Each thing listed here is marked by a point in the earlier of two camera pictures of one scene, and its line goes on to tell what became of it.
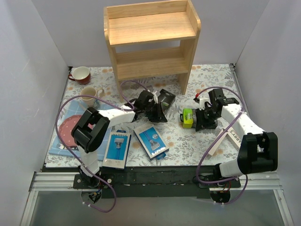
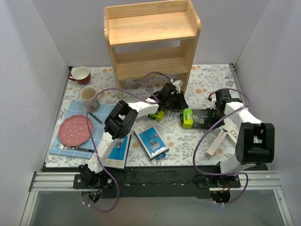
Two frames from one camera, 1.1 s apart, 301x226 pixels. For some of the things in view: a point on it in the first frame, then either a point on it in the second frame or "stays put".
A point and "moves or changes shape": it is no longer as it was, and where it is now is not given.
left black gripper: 154,110 -> 162,107
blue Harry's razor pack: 117,149 stays put
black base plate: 190,183 stays put
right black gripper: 203,119 -> 210,118
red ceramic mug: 81,75 stays put
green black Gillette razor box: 166,100 moves or changes shape
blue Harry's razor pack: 152,142 stays put
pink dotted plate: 66,126 stays put
